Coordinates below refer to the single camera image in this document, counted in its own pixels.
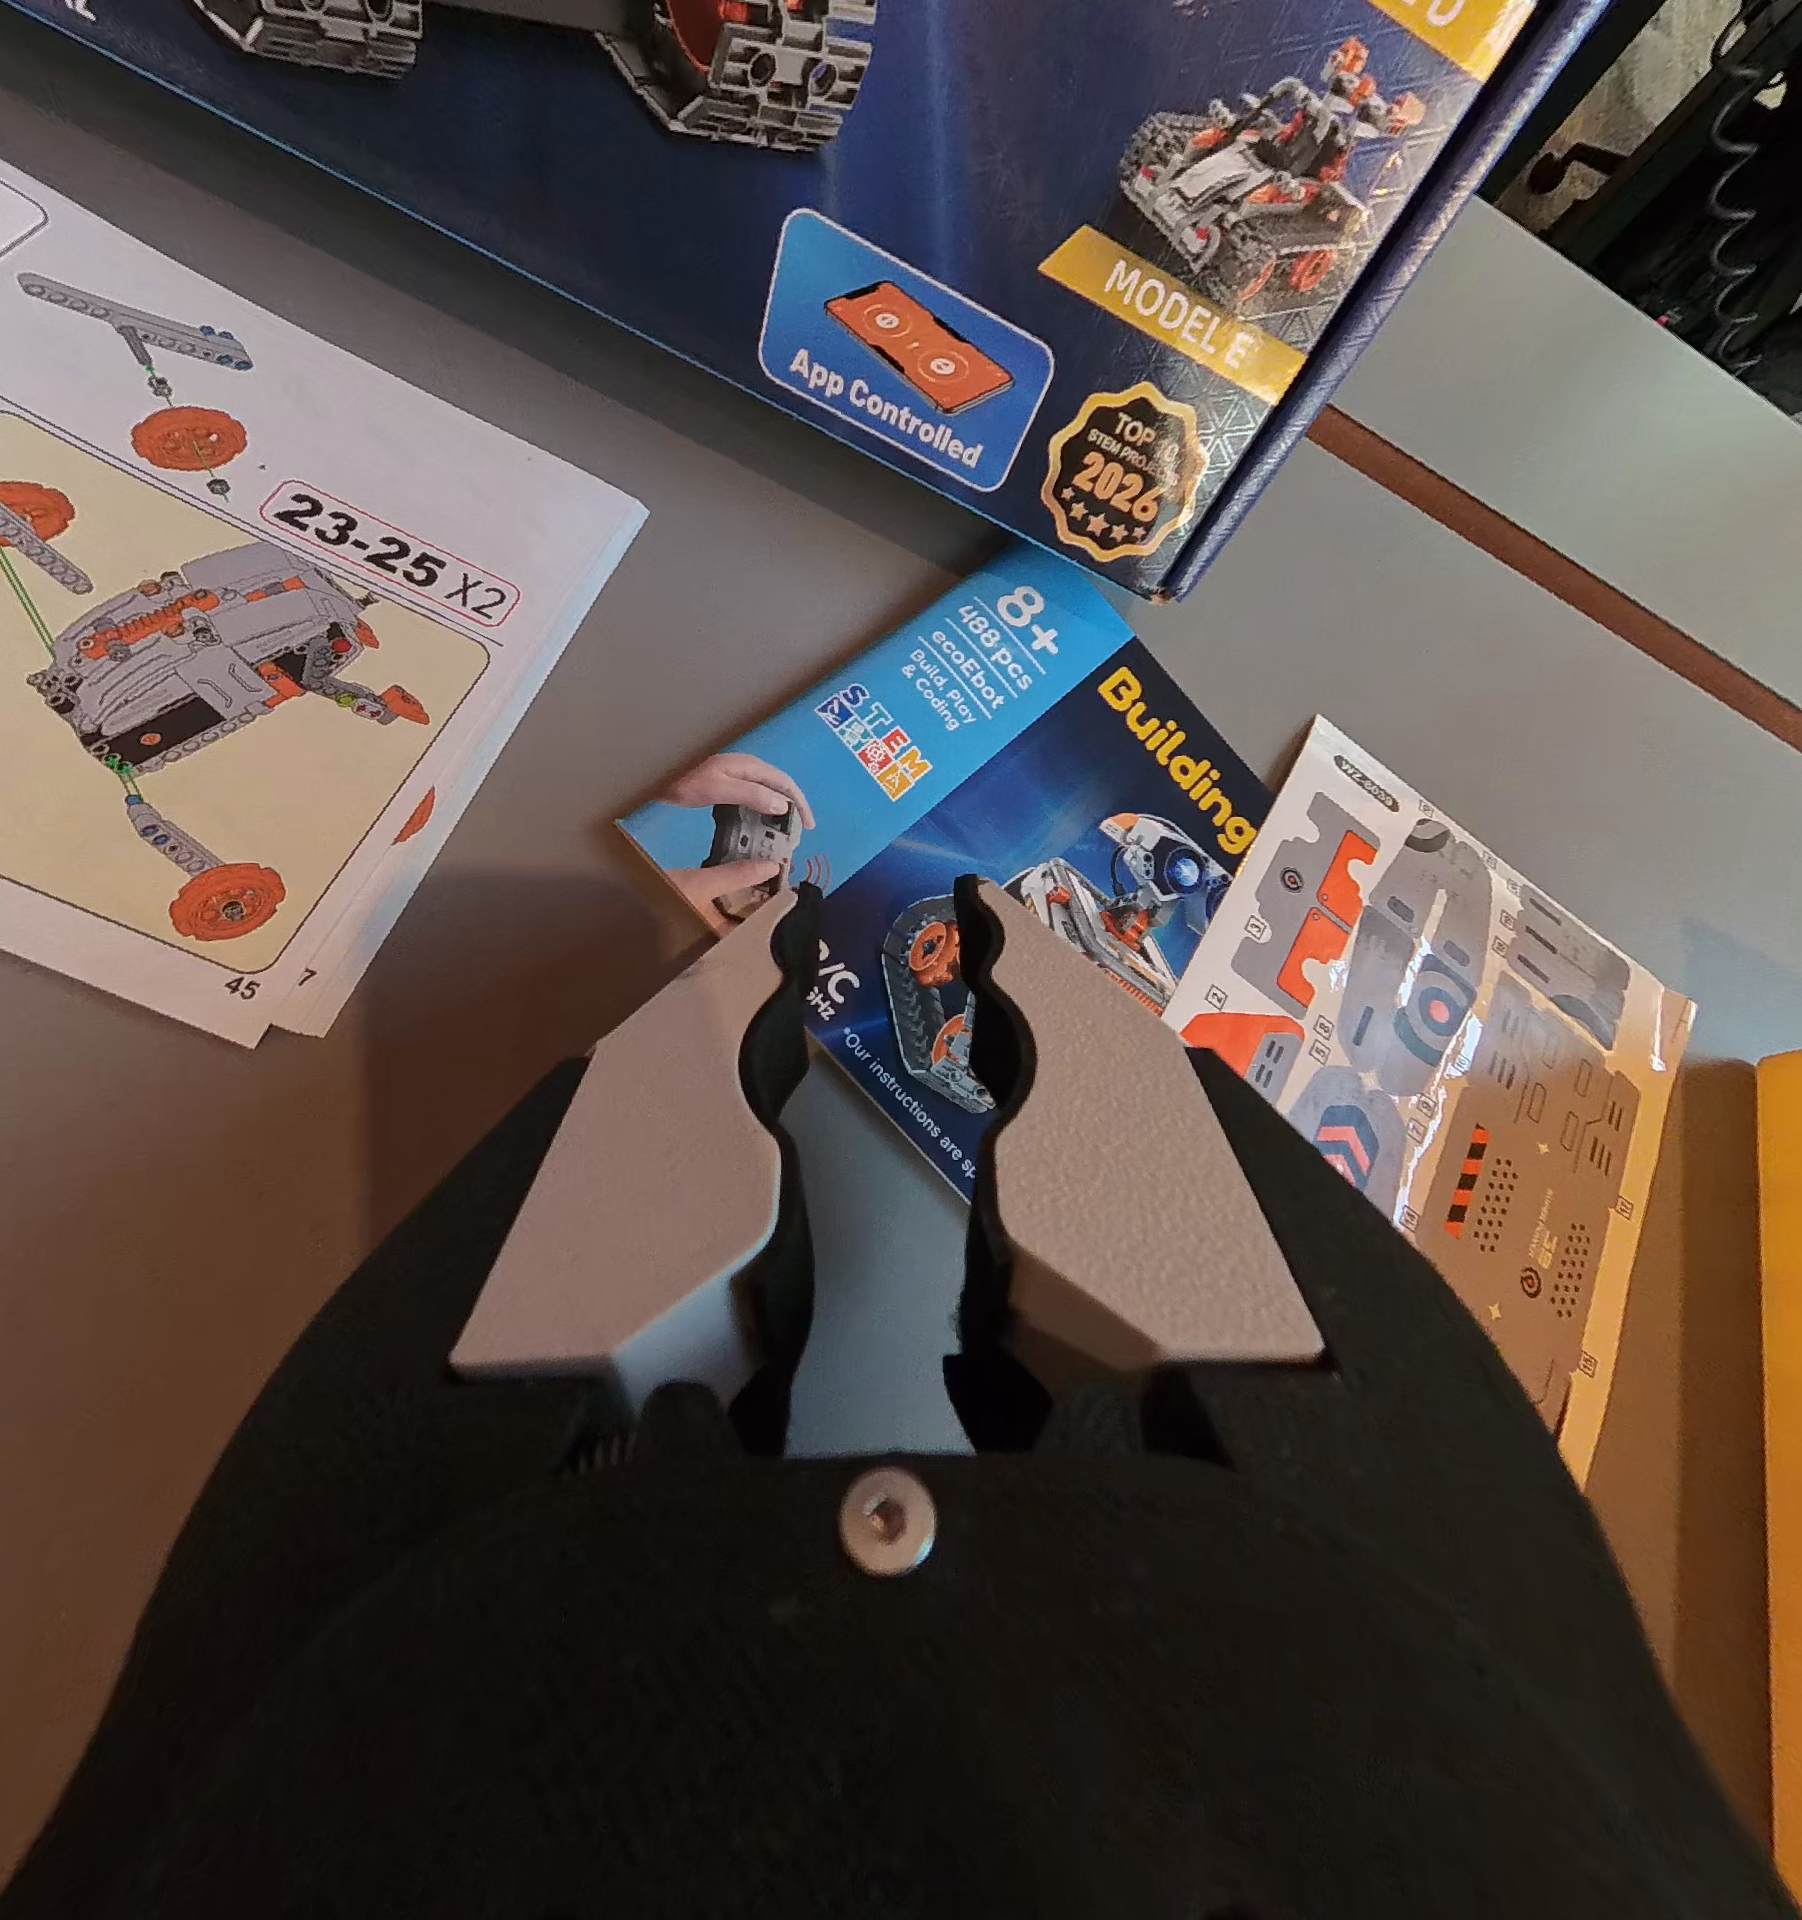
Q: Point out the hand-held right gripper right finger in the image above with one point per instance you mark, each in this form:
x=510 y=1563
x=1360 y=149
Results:
x=1140 y=1198

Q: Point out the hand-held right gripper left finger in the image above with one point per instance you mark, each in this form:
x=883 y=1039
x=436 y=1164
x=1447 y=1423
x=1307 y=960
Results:
x=630 y=1198

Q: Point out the white orange sticker sheet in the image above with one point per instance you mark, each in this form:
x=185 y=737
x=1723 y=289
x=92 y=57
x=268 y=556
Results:
x=1320 y=886

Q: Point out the brown sticker sheet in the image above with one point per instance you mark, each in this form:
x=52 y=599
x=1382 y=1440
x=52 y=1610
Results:
x=1563 y=1289

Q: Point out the blue instruction booklet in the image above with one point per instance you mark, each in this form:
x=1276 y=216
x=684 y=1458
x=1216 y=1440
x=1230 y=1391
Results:
x=991 y=721

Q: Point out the open instruction booklet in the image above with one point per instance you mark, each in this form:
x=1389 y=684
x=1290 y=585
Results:
x=243 y=601

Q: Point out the blue robot kit box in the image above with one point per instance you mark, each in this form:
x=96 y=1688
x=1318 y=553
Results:
x=541 y=181

